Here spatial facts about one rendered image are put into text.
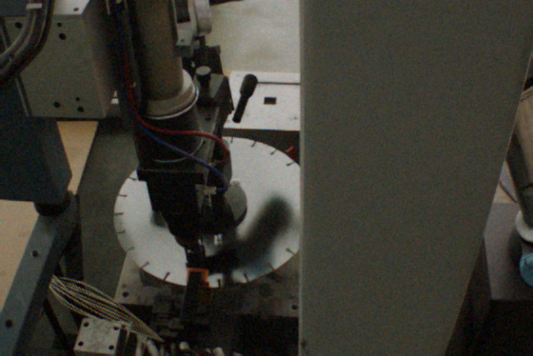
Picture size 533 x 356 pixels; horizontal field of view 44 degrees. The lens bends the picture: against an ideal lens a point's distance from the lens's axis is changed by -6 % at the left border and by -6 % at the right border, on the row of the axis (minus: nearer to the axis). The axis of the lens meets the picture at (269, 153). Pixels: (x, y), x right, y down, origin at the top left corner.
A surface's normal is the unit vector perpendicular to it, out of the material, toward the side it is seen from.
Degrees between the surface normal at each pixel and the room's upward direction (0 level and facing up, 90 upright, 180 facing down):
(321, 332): 90
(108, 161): 0
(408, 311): 90
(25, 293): 0
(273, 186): 0
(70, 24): 90
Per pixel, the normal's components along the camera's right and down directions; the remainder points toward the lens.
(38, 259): -0.03, -0.73
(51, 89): -0.09, 0.68
